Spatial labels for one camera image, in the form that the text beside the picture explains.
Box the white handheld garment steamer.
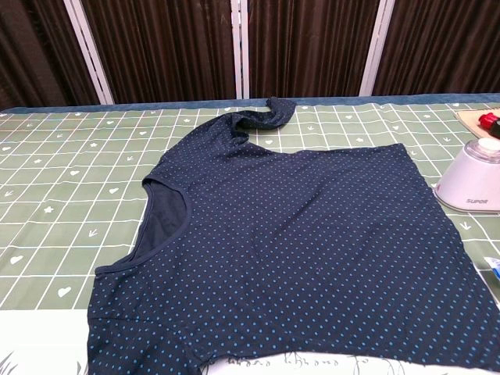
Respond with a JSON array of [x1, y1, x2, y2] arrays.
[[432, 137, 500, 214]]

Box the navy polka dot shirt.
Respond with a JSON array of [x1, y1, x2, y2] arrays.
[[86, 96, 500, 375]]

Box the teal table cover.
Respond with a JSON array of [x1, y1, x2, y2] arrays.
[[0, 92, 500, 115]]

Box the brown pleated curtain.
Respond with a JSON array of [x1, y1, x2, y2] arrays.
[[0, 0, 500, 111]]

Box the green checkered tablecloth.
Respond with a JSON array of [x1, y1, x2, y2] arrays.
[[0, 99, 500, 313]]

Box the tan flat mat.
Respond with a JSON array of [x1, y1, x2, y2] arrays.
[[455, 109, 500, 140]]

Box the red small object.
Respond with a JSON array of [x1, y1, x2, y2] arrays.
[[479, 112, 500, 130]]

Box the blue and white packet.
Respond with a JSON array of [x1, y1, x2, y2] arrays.
[[483, 255, 500, 283]]

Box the white upright frame post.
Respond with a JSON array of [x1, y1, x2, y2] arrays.
[[230, 0, 251, 99]]

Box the white slanted frame post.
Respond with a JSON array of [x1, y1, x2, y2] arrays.
[[358, 0, 396, 97], [63, 0, 115, 105]]

